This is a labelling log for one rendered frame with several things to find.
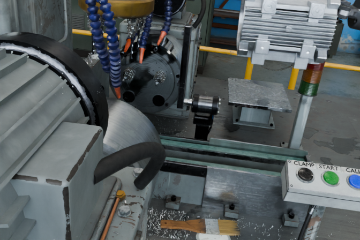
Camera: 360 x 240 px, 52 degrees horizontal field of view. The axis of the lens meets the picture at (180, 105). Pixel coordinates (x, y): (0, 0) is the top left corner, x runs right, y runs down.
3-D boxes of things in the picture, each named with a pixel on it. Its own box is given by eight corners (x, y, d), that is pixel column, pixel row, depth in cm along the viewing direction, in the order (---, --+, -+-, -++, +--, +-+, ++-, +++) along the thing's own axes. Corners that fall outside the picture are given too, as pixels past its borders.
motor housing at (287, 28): (237, 66, 84) (249, -21, 76) (234, 44, 101) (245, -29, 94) (325, 75, 83) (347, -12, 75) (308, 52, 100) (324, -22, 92)
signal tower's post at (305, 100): (283, 154, 130) (311, 39, 113) (279, 143, 138) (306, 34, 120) (305, 157, 130) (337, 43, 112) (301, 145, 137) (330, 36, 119)
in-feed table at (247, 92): (224, 128, 144) (228, 101, 139) (224, 100, 168) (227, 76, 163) (285, 136, 142) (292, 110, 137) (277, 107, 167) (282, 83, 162)
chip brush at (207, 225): (159, 232, 92) (160, 230, 92) (160, 218, 96) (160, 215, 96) (240, 236, 93) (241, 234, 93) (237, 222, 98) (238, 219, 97)
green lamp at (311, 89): (299, 95, 121) (302, 82, 119) (297, 88, 127) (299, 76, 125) (318, 97, 121) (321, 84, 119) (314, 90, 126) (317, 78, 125)
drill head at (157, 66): (99, 120, 118) (99, 44, 107) (129, 75, 155) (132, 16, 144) (177, 130, 116) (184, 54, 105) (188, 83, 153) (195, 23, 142)
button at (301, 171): (297, 183, 73) (299, 178, 72) (295, 171, 75) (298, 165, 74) (312, 185, 73) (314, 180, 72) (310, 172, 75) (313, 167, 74)
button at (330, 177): (322, 187, 73) (324, 181, 72) (320, 174, 75) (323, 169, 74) (337, 189, 73) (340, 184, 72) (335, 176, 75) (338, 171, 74)
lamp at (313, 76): (302, 82, 119) (306, 69, 118) (299, 76, 125) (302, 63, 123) (321, 84, 119) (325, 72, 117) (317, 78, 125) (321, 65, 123)
